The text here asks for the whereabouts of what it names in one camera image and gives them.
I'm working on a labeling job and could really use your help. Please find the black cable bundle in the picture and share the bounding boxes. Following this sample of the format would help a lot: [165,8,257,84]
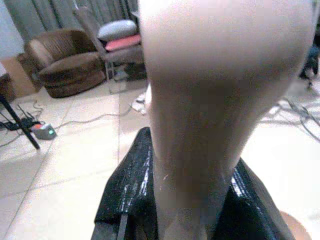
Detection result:
[0,99,43,133]

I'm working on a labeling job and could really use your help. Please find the brown chair with metal legs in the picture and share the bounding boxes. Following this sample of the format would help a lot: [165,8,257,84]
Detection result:
[74,6,148,81]

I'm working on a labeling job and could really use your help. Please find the grey round cushion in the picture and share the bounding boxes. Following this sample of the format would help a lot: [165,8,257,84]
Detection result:
[96,19,138,41]

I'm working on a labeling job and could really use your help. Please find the grey tangled floor cables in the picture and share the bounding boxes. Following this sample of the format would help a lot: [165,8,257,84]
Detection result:
[259,97,320,142]

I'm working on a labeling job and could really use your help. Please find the white floor cable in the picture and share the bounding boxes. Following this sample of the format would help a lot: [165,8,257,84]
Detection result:
[53,103,136,131]

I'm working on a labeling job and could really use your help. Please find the black tripod leg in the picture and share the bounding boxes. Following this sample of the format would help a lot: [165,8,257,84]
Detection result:
[0,93,41,150]

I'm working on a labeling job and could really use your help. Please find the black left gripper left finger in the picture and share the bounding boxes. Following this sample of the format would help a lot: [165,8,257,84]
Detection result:
[90,126,159,240]

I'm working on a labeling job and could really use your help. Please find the red flat cushion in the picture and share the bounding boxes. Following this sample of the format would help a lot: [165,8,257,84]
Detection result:
[104,34,142,52]

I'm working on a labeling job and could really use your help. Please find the white crumpled paper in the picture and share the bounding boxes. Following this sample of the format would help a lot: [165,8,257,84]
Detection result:
[131,82,152,115]

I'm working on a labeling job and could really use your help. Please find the grey power box green light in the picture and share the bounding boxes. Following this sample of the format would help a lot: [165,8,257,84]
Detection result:
[30,122,58,140]

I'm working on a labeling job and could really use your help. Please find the tan cardboard box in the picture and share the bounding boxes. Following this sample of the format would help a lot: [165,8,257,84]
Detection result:
[0,53,41,101]

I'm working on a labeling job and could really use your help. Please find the black office chair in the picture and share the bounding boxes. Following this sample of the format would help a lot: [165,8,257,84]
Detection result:
[298,42,320,89]

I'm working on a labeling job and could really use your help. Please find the pale beige broom handle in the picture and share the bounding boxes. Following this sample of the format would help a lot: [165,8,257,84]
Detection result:
[137,0,320,240]

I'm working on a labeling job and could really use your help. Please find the grey curtain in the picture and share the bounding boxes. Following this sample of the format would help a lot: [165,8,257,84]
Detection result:
[4,0,140,43]

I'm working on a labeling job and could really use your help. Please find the brown velvet armchair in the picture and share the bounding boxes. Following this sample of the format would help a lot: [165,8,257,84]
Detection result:
[24,28,108,99]

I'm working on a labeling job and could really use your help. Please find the orange brown round object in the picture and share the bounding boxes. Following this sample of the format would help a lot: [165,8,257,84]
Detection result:
[279,210,314,240]

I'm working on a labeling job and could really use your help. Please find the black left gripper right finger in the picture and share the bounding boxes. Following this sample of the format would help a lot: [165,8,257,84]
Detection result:
[212,158,296,240]

